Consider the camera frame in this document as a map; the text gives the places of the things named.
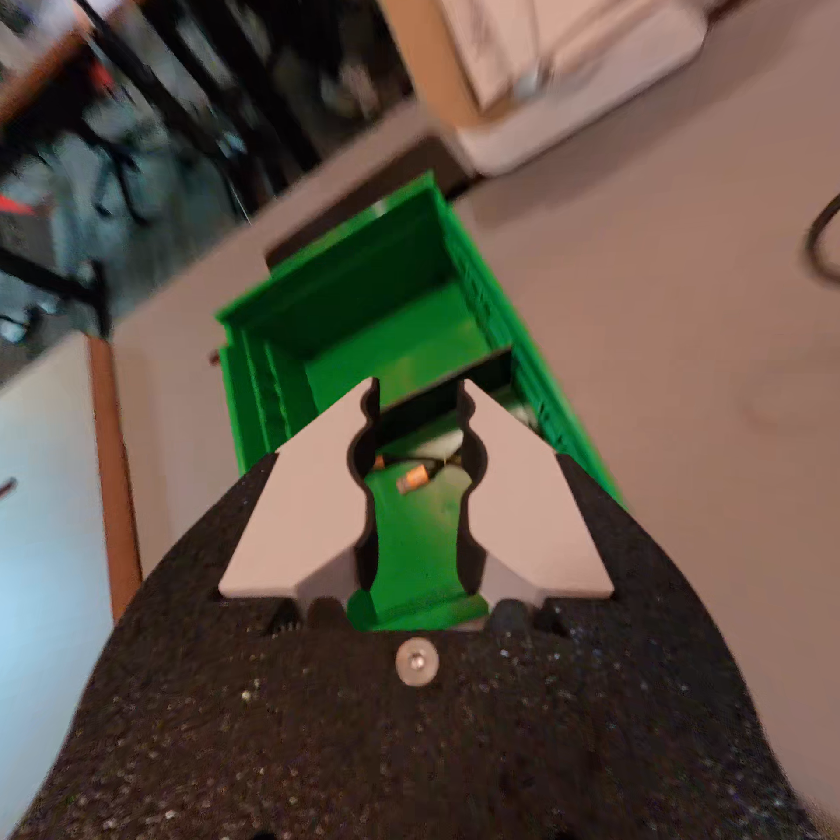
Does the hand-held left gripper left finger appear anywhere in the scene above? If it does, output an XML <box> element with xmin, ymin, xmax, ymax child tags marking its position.
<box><xmin>218</xmin><ymin>377</ymin><xmax>382</xmax><ymax>602</ymax></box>

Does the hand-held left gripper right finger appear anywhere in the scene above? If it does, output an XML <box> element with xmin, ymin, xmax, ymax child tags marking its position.
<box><xmin>456</xmin><ymin>379</ymin><xmax>616</xmax><ymax>601</ymax></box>

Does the orange plug cable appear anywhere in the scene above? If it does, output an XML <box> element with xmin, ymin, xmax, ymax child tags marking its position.
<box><xmin>374</xmin><ymin>456</ymin><xmax>433</xmax><ymax>494</ymax></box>

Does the green plastic bin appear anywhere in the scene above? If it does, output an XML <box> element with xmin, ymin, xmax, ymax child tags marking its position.
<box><xmin>215</xmin><ymin>171</ymin><xmax>624</xmax><ymax>632</ymax></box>

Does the black USB-C cable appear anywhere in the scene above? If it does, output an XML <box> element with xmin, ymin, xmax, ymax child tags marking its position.
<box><xmin>806</xmin><ymin>193</ymin><xmax>840</xmax><ymax>287</ymax></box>

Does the black office chair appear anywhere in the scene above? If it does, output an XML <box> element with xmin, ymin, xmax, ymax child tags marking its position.
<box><xmin>79</xmin><ymin>125</ymin><xmax>155</xmax><ymax>227</ymax></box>

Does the wooden document stand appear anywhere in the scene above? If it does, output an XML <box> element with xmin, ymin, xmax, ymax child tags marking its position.
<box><xmin>381</xmin><ymin>0</ymin><xmax>710</xmax><ymax>177</ymax></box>

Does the white instruction sheet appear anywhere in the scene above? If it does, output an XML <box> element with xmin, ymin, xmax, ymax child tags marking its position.
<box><xmin>440</xmin><ymin>0</ymin><xmax>697</xmax><ymax>109</ymax></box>

